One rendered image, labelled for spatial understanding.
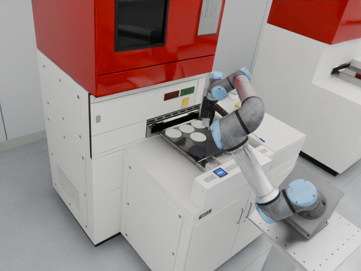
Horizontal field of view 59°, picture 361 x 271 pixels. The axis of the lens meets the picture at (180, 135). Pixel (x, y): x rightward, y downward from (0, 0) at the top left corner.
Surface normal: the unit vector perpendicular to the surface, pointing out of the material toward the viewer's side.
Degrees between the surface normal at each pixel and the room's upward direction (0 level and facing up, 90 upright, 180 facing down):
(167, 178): 0
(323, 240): 0
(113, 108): 90
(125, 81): 90
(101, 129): 90
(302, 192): 39
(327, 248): 0
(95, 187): 90
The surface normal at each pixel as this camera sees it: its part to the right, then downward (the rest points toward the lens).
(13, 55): 0.65, 0.48
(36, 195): 0.13, -0.83
